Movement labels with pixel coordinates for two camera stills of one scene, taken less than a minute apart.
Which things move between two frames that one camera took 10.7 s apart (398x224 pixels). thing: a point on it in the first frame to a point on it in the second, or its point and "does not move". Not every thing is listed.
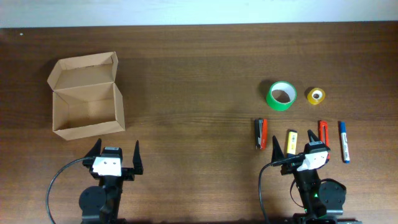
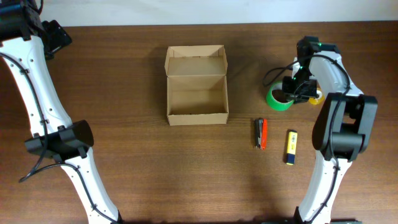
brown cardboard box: [86, 101] to [196, 87]
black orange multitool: [260, 132] does not move
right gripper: [277, 153] to [298, 97]
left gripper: [129, 172] to [59, 37]
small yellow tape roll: [316, 96] does not move
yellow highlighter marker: [292, 141] does not move
